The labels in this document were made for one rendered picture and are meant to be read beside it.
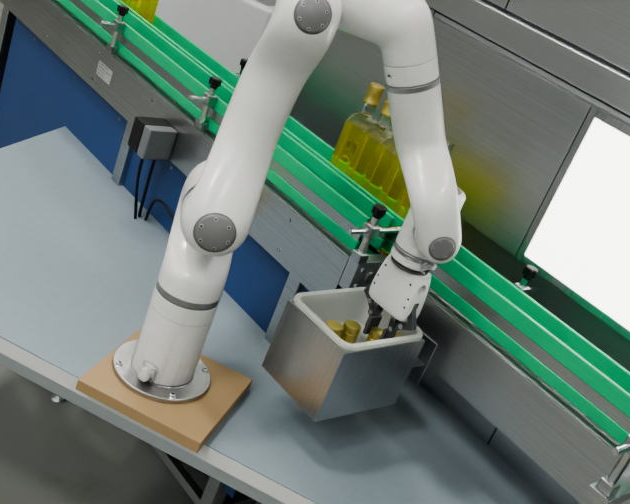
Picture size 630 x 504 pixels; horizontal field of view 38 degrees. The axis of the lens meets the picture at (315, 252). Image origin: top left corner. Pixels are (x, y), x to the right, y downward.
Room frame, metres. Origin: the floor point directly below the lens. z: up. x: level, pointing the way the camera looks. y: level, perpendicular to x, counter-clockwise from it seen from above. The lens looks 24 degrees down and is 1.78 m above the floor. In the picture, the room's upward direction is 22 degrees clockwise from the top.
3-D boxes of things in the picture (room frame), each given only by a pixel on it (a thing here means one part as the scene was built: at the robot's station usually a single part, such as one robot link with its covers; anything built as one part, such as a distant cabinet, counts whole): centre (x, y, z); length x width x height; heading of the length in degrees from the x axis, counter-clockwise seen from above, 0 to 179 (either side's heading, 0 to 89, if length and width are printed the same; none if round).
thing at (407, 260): (1.54, -0.17, 1.16); 0.09 x 0.08 x 0.03; 51
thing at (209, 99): (2.04, 0.38, 1.11); 0.07 x 0.04 x 0.13; 139
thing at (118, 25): (2.34, 0.73, 1.11); 0.07 x 0.04 x 0.13; 139
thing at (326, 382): (1.55, -0.14, 0.92); 0.27 x 0.17 x 0.15; 139
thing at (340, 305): (1.53, -0.12, 0.97); 0.22 x 0.17 x 0.09; 139
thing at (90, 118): (2.31, 0.50, 0.84); 1.59 x 0.18 x 0.18; 49
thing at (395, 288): (1.55, -0.17, 1.09); 0.10 x 0.07 x 0.11; 51
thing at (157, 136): (2.10, 0.48, 0.96); 0.08 x 0.08 x 0.08; 49
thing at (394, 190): (1.83, -0.12, 1.16); 0.06 x 0.06 x 0.21; 49
